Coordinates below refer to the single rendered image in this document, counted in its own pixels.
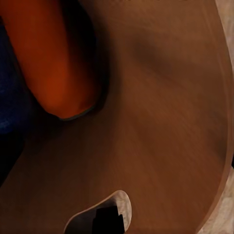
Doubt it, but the can of soda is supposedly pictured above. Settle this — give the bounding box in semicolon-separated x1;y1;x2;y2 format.
0;22;36;138
0;0;103;121

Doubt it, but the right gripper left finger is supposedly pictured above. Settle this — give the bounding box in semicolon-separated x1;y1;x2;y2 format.
0;129;25;187

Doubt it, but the trash can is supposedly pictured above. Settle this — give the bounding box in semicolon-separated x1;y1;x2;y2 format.
0;0;234;234

